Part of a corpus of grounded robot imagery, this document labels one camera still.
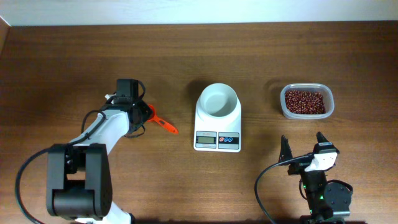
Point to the white digital kitchen scale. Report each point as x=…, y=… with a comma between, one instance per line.
x=223, y=134

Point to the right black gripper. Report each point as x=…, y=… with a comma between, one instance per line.
x=299, y=167

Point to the orange measuring scoop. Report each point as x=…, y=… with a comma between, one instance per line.
x=167, y=126

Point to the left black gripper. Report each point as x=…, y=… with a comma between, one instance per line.
x=146, y=111

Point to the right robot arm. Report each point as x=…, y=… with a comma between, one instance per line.
x=328, y=200

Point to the red beans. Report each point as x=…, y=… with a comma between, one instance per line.
x=304, y=102

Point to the clear plastic bean container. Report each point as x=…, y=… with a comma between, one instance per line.
x=328, y=100

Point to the white round bowl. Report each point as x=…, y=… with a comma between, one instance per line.
x=218, y=100

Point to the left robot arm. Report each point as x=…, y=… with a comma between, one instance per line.
x=79, y=186

